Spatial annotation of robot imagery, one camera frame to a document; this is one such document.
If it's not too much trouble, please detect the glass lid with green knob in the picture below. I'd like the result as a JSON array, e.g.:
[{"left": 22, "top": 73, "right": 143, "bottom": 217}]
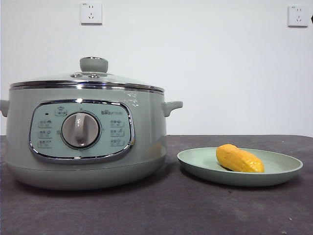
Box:
[{"left": 9, "top": 57, "right": 165, "bottom": 94}]

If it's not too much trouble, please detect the pale green electric steamer pot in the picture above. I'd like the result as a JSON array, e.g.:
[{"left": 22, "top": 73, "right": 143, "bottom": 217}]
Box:
[{"left": 0, "top": 87, "right": 183, "bottom": 191}]

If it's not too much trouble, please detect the pale green round plate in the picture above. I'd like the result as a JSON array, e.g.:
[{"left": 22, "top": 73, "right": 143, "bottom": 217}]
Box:
[{"left": 177, "top": 146, "right": 303, "bottom": 187}]

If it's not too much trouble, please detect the white wall socket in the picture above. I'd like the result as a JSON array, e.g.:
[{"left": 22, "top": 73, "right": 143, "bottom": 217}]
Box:
[
  {"left": 80, "top": 1, "right": 103, "bottom": 25},
  {"left": 288, "top": 5, "right": 309, "bottom": 27}
]

